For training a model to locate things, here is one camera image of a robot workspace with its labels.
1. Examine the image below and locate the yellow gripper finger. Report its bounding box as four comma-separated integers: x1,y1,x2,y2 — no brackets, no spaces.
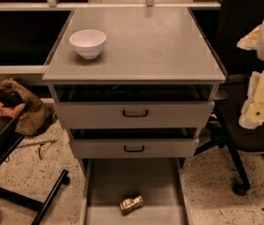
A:
239,70,264,129
237,26,260,51

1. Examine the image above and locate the crushed orange can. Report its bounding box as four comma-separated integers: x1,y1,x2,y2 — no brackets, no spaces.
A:
120,195,144,214

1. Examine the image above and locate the grey drawer cabinet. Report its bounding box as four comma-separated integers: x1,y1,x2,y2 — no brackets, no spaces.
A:
41,6,227,225

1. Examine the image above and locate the grey bottom drawer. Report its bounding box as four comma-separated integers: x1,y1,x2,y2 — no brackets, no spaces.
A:
80,158,192,225

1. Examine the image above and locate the grey drawer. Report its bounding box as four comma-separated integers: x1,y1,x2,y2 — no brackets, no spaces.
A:
51,84,214,128
67,128,198,158
80,158,192,225

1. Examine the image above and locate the dark object in top drawer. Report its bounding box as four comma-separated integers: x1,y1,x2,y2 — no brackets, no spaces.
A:
105,84,138,98

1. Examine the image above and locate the grey middle drawer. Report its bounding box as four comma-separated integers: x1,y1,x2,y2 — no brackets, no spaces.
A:
67,128,198,158

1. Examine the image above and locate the grey top drawer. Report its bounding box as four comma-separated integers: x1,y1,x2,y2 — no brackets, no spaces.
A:
51,84,214,128

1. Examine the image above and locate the black office chair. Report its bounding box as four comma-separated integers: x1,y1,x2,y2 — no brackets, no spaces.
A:
194,0,264,196

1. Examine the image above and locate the white ceramic bowl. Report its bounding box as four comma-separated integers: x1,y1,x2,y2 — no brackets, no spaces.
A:
69,29,107,59

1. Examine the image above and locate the brown crumpled cloth bag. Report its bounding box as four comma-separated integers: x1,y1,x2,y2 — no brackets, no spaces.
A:
0,79,54,136

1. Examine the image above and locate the black metal stand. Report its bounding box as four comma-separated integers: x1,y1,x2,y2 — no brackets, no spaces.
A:
0,117,70,225

